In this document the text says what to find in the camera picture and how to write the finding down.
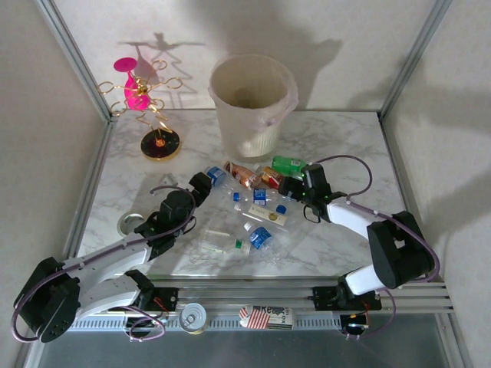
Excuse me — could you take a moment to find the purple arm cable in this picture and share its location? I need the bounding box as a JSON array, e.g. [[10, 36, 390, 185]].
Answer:
[[312, 154, 442, 341], [10, 186, 197, 343]]

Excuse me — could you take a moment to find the red striped label box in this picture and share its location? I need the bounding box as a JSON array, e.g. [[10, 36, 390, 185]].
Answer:
[[238, 304, 295, 330]]

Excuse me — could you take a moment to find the brown label tea bottle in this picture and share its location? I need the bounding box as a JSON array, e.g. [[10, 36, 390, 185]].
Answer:
[[223, 159, 262, 189]]

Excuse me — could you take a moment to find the aluminium mounting rail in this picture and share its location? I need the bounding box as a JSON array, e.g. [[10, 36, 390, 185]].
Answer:
[[64, 278, 456, 316]]

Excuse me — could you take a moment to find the small circuit board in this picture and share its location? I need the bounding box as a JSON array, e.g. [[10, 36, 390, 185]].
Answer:
[[342, 312, 371, 331]]

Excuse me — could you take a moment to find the silver tin can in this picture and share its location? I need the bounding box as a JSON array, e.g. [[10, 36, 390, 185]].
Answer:
[[179, 302, 208, 335]]

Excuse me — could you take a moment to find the translucent bin liner bag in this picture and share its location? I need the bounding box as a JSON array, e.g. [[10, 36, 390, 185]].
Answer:
[[208, 53, 300, 154]]

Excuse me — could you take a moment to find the pink wine glass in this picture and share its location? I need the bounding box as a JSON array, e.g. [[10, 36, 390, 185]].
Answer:
[[114, 57, 153, 113]]

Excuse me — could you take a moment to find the blue-capped bottle blue label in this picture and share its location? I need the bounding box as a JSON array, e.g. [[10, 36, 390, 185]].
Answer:
[[232, 186, 287, 206]]

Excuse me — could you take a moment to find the clear bottle white gold label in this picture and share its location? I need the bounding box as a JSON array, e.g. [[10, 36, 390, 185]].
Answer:
[[233, 202, 289, 227]]

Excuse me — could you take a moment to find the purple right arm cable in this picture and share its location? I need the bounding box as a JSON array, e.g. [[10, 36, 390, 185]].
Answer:
[[312, 154, 442, 341]]

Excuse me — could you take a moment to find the green bottle white label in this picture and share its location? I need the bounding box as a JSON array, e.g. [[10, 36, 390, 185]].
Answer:
[[271, 155, 308, 178]]

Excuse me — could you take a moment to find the gold wire glass rack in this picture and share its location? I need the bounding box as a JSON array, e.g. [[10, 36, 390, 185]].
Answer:
[[97, 59, 185, 163]]

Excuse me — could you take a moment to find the aluminium frame post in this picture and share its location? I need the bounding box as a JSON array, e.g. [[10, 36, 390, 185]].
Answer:
[[377, 0, 453, 118], [34, 0, 118, 122]]

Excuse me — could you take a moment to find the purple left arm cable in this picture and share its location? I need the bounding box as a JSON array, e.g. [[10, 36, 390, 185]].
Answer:
[[10, 186, 197, 343]]

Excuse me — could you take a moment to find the clear bottle green cap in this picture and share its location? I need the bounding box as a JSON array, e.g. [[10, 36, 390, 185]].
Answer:
[[201, 228, 251, 256]]

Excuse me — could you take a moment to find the clear bottle blue label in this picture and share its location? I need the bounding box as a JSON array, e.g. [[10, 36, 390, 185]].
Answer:
[[205, 165, 246, 196]]

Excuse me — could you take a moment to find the white ribbed plastic bin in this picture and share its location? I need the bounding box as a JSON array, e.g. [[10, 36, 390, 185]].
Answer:
[[209, 55, 298, 164]]

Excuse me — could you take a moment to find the aluminium frame side rail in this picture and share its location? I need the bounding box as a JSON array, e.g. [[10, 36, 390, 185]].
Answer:
[[13, 117, 118, 368], [379, 114, 475, 368]]

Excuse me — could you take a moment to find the grey slotted cable duct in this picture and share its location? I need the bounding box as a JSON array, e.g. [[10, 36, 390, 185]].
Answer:
[[71, 314, 344, 331]]

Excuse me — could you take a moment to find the white tape roll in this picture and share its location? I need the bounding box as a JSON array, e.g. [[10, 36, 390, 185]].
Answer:
[[117, 212, 147, 235]]

